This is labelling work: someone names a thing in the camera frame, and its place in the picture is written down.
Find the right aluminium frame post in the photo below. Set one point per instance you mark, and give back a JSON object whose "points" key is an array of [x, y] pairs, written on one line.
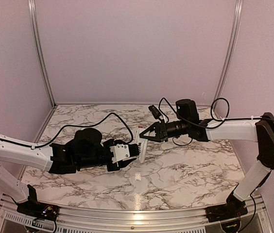
{"points": [[231, 47]]}

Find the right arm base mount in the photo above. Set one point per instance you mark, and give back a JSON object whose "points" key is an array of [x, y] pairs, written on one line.
{"points": [[225, 211]]}

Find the left aluminium frame post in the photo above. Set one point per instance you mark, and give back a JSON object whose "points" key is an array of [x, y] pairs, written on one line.
{"points": [[39, 51]]}

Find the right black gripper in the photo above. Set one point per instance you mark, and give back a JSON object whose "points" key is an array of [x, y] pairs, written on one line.
{"points": [[158, 127]]}

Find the aluminium frame post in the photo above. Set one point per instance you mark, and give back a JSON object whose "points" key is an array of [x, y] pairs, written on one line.
{"points": [[39, 51], [231, 47]]}

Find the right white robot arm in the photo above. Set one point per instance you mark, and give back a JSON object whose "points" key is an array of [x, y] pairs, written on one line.
{"points": [[255, 129]]}

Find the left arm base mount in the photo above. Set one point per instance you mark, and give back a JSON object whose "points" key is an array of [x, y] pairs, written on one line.
{"points": [[39, 210]]}

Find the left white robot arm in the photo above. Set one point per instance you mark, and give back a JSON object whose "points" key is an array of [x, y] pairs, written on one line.
{"points": [[85, 150]]}

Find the white remote control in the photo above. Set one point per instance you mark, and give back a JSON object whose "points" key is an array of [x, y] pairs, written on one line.
{"points": [[142, 143]]}

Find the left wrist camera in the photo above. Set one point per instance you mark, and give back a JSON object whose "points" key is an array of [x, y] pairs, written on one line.
{"points": [[123, 152]]}

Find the front aluminium rail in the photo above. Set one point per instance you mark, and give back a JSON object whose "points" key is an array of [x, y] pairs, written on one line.
{"points": [[85, 220]]}

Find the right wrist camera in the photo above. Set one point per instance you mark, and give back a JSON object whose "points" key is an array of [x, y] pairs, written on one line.
{"points": [[154, 111]]}

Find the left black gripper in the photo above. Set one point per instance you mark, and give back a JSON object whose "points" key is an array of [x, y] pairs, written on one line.
{"points": [[120, 164]]}

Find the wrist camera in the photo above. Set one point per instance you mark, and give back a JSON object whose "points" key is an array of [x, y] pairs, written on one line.
{"points": [[154, 111], [123, 152]]}

